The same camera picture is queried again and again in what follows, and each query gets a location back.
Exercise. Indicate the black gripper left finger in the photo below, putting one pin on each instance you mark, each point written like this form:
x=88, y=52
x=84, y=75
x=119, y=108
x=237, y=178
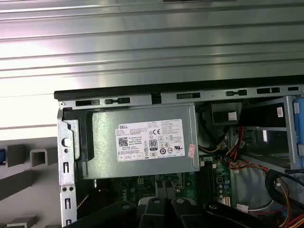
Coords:
x=154, y=213

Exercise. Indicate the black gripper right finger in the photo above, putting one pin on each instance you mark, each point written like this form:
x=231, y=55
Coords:
x=185, y=213

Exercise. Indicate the black RAM slot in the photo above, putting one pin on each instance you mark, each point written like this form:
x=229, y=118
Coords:
x=211, y=180
x=203, y=180

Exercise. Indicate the green motherboard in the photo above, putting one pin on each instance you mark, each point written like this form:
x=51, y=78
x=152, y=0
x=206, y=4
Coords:
x=221, y=171

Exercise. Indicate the grey power supply unit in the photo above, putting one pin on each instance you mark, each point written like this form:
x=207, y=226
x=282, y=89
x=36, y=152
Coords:
x=107, y=142

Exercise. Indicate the black open PC case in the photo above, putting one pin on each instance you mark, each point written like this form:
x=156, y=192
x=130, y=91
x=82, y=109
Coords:
x=166, y=97

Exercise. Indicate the grey optical drive cage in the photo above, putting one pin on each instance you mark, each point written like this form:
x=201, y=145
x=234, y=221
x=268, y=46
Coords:
x=289, y=133

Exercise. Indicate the grey parts rack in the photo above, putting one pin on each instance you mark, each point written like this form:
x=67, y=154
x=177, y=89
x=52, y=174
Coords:
x=19, y=180

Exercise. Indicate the blue plastic drive latch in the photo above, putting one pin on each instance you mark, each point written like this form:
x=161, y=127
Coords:
x=299, y=123

